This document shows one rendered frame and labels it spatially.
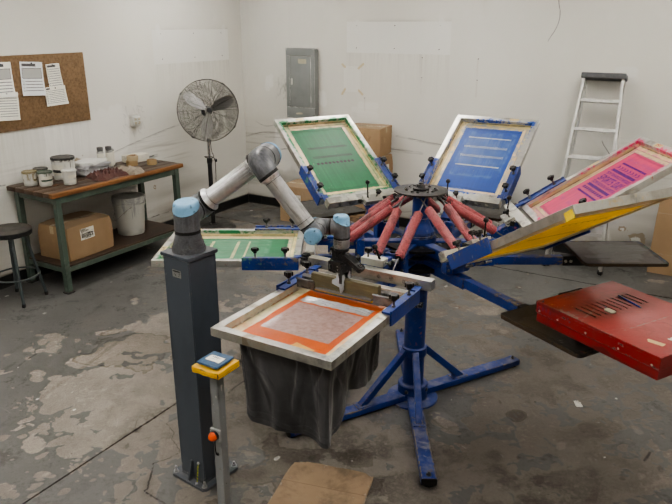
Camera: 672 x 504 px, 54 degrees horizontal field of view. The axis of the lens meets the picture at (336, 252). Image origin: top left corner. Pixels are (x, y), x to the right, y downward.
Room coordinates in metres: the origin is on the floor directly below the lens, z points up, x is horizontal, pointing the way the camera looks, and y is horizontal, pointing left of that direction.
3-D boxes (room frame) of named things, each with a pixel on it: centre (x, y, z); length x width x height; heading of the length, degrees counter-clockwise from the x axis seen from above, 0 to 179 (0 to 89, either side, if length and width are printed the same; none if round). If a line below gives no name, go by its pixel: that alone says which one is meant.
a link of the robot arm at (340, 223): (2.89, -0.02, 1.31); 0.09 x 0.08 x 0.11; 80
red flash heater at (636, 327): (2.36, -1.17, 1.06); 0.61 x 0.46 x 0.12; 29
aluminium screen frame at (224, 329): (2.69, 0.07, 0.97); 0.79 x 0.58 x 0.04; 149
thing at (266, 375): (2.44, 0.22, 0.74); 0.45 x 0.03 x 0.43; 59
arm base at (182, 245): (2.87, 0.67, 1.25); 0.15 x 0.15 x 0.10
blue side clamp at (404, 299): (2.75, -0.29, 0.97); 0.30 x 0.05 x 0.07; 149
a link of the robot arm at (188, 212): (2.88, 0.67, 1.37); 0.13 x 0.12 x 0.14; 170
